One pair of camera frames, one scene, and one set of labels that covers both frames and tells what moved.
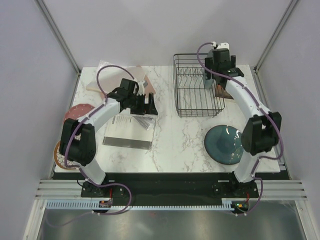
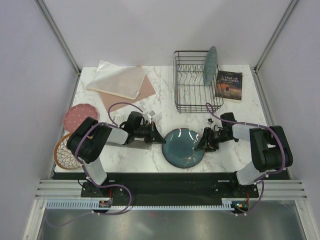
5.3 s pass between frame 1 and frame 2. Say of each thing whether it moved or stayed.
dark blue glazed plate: moved
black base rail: stayed
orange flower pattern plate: stayed
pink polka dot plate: stayed
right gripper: moved
